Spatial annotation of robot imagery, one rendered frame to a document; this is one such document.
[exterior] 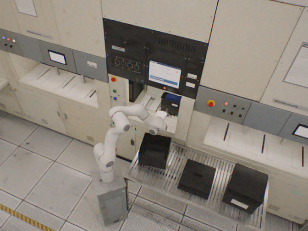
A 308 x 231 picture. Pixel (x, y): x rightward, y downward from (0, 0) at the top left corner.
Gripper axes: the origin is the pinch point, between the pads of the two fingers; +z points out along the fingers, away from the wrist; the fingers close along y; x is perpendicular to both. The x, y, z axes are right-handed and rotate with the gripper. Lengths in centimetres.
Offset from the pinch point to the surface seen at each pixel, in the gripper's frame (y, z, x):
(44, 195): -113, -82, -119
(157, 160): 9.9, -38.0, -29.3
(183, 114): 19.3, -3.3, 4.3
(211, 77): 35, 3, 48
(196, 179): 49, -41, -33
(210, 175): 60, -32, -33
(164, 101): -7.2, 21.7, -10.9
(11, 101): -224, 4, -79
